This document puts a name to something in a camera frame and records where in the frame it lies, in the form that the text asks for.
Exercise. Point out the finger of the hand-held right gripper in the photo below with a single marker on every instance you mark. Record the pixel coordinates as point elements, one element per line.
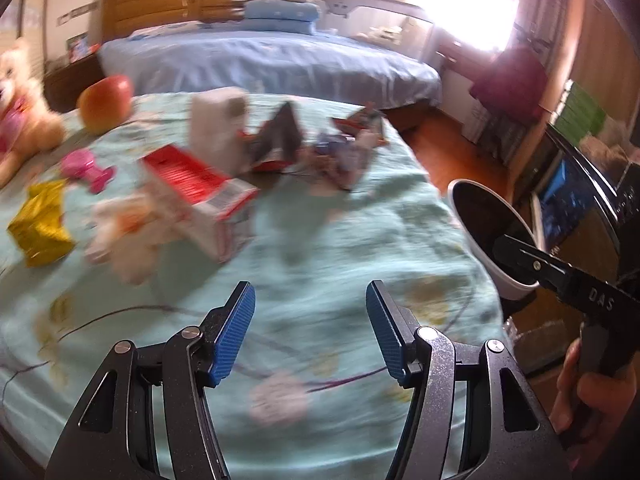
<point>522,257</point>

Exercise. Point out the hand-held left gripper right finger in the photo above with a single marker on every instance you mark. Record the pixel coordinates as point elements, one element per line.
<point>385,335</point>

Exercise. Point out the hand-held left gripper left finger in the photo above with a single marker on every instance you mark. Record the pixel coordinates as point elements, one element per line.
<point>232,335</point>

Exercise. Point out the white bin with black liner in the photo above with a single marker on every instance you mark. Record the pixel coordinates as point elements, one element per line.
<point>480,210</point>

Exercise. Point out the patterned colourful wrapper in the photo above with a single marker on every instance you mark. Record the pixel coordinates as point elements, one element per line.
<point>342,160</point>

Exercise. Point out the red wrapper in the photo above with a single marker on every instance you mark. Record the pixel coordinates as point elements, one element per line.
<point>360,122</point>

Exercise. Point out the person's right hand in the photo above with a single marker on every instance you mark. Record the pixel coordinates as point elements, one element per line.
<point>605,400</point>

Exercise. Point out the black cabinet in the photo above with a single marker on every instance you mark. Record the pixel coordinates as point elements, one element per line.
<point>565,195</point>

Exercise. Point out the teal floral blanket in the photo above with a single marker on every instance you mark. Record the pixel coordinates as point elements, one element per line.
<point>325,245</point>

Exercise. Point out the striped curtain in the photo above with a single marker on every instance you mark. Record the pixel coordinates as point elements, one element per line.
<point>500,132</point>

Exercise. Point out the white fluffy toy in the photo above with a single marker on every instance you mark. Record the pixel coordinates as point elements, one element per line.
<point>130,235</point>

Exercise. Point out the red and white carton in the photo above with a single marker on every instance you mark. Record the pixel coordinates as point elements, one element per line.
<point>200,195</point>

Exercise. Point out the stack of green boxes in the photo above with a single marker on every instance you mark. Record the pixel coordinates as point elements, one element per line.
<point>580,110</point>

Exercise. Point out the red jacket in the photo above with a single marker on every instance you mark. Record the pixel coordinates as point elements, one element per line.
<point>510,82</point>

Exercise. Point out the dark triangular wrapper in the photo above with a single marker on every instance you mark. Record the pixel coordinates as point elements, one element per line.
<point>277,140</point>

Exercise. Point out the white box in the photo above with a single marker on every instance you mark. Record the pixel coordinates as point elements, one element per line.
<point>215,130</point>

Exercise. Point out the gold foil packet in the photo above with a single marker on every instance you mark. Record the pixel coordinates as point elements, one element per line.
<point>40,225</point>

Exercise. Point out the pink plastic toy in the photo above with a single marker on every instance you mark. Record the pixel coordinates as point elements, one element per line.
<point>80,165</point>

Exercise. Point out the red yellow apple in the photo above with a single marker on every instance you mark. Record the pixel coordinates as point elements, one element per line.
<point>105,102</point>

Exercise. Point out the bed with blue sheet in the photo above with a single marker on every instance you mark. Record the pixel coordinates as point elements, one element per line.
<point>280,65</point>

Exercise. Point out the wooden nightstand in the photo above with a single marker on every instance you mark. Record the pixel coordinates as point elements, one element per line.
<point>70,85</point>

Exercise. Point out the cream teddy bear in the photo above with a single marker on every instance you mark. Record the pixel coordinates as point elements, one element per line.
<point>25,115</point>

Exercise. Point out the blue pillow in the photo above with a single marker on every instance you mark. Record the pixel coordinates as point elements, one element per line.
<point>282,15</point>

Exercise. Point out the wooden headboard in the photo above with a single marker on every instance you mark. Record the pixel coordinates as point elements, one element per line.
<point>165,7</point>

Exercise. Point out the grey bed rail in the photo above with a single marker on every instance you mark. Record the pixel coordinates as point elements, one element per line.
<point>380,15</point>

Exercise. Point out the photo frame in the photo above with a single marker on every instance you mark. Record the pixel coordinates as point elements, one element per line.
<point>80,49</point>

